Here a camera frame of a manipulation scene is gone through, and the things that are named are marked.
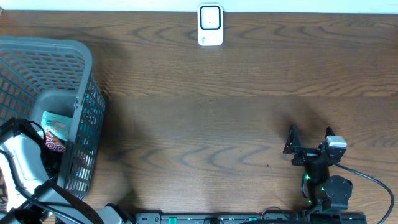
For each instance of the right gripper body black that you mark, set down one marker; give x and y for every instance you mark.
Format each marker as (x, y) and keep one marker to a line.
(306, 155)

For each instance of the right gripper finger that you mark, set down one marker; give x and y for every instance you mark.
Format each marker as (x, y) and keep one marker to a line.
(293, 144)
(329, 132)

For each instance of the mint white snack packet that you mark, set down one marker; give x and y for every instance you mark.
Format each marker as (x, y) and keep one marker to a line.
(57, 124)

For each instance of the red Top chocolate bar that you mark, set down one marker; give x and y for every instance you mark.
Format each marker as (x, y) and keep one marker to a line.
(54, 143)

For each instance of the grey plastic shopping basket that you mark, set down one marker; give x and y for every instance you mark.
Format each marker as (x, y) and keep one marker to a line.
(39, 74)

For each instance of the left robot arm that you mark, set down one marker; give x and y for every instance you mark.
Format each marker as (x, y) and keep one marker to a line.
(30, 165)

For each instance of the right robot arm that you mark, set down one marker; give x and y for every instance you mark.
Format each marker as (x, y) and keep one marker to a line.
(326, 193)

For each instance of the white barcode scanner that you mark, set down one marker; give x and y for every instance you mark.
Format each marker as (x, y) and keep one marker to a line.
(210, 24)

